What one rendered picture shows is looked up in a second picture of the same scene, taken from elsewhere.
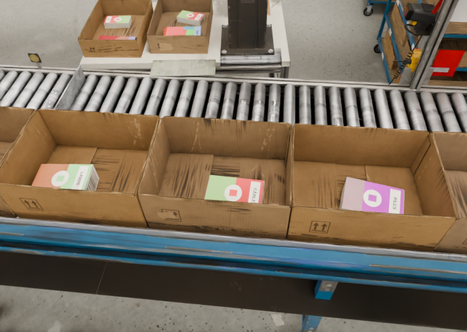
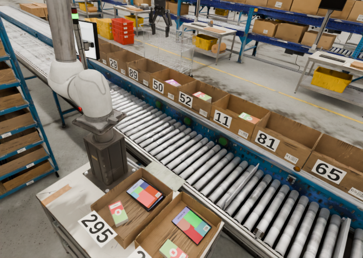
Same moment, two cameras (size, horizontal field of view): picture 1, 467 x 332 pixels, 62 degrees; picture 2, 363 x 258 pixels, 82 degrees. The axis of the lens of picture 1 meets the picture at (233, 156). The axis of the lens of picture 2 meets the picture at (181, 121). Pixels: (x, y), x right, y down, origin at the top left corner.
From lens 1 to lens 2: 2.44 m
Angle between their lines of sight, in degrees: 91
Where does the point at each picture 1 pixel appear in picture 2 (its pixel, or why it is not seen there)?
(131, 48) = (186, 197)
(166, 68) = (173, 180)
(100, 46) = (206, 211)
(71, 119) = (242, 122)
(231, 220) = (207, 92)
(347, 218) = (186, 77)
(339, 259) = not seen: hidden behind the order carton
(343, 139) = (165, 86)
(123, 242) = not seen: hidden behind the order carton
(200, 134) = (200, 105)
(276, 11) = (59, 184)
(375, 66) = not seen: outside the picture
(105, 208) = (237, 104)
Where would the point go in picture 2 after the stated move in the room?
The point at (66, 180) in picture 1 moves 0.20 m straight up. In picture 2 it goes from (247, 117) to (253, 96)
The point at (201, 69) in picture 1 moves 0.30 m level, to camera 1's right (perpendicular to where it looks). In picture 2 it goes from (155, 168) to (126, 149)
